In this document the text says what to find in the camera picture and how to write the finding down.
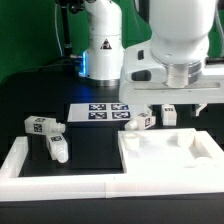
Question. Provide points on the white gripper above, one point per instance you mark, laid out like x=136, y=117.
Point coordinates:
x=208, y=89

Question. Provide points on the white square tabletop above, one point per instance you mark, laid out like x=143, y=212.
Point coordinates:
x=147, y=151

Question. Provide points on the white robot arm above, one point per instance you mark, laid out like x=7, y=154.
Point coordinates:
x=170, y=66

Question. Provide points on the white sheet with tags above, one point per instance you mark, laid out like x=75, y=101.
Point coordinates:
x=103, y=112

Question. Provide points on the white U-shaped obstacle fence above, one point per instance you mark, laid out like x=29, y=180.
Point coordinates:
x=13, y=187

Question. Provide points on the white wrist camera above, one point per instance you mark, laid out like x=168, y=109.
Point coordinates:
x=139, y=65

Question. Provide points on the black camera stand pole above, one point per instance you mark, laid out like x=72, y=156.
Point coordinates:
x=68, y=6

